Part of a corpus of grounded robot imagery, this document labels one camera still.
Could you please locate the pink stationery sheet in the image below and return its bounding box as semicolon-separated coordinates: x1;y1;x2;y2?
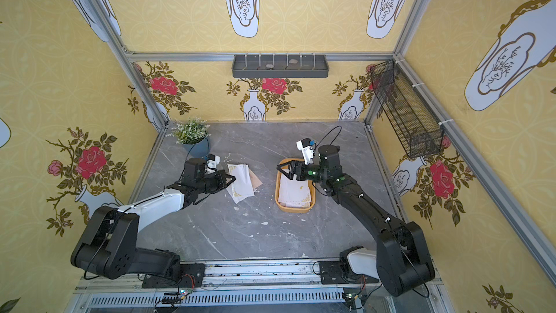
248;169;262;190

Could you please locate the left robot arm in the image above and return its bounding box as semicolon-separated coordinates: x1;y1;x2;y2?
70;158;236;283

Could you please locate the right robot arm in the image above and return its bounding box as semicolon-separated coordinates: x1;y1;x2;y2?
277;145;435;297

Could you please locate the yellow plastic storage box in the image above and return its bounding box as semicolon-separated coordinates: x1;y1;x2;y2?
275;171;317;214

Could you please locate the stationery paper stack in box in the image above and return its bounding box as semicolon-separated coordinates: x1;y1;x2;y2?
278;175;312;209

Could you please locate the blue plant pot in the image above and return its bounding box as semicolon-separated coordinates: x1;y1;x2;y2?
182;137;211;161

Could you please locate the green artificial plant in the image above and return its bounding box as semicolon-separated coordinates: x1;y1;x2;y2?
172;118;210;145

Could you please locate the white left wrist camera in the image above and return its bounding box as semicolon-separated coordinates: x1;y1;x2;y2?
206;154;220;171

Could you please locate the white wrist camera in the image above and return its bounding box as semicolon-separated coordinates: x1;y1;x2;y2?
206;154;220;171
296;138;316;165

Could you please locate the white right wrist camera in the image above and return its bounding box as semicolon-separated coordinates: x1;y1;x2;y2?
296;138;316;165

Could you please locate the black right camera cable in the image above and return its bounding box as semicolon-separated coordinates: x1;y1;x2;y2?
314;125;343;149

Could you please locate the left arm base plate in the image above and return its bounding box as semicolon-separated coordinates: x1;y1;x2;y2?
141;262;206;289

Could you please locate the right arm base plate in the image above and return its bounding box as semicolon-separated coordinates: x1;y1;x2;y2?
315;259;380;285

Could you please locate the grey wall shelf tray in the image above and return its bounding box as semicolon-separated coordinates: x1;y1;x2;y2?
232;53;330;79

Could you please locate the black wire mesh basket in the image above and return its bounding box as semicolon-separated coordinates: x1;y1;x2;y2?
369;61;445;159

